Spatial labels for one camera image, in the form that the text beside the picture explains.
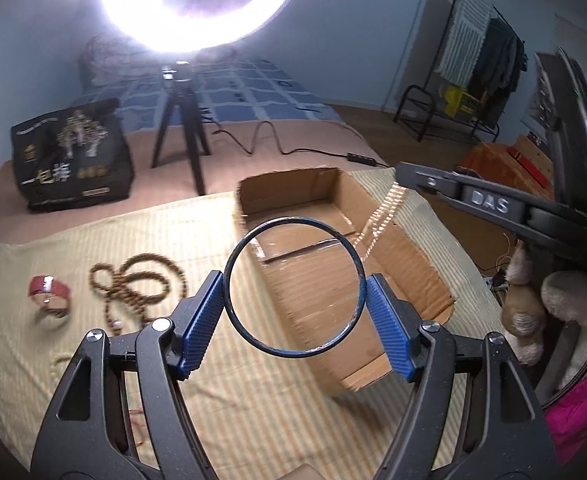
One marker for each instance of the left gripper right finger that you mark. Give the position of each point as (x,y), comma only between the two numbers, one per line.
(503,432)

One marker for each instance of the black snack bag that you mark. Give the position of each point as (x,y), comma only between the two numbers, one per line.
(72,158)

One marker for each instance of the black tripod stand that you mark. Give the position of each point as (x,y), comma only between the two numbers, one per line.
(182,97)

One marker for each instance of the orange cloth covered box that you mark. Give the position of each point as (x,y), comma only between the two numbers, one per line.
(525,165)

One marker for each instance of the folded floral quilt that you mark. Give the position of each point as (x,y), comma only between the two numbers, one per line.
(111,59)

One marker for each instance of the yellow box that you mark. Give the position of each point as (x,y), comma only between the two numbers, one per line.
(459,104)

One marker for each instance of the red strap wristwatch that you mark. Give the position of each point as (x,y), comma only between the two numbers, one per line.
(51,295)

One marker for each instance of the right hand in fuzzy glove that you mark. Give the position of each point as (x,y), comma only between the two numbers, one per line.
(545,323)

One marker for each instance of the blue checkered bed sheet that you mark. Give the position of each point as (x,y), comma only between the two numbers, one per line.
(238,91)

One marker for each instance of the dark thin bangle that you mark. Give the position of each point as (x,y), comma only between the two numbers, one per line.
(285,353)

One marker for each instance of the cardboard box tray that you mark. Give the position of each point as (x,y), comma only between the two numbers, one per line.
(311,278)

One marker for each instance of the yellow striped cloth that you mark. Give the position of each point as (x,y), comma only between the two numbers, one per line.
(257,416)

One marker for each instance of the brown wooden bead mala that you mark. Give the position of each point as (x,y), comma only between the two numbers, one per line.
(116,285)

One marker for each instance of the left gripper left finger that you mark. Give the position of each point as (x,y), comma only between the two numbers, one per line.
(87,432)

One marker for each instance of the dark hanging clothes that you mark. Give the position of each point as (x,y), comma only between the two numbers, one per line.
(497,72)

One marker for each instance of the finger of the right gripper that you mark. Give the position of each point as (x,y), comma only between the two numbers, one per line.
(484,199)

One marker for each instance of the striped white towel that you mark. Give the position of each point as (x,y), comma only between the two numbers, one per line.
(464,39)

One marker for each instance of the black clothes rack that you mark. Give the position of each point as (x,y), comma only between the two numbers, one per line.
(421,104)

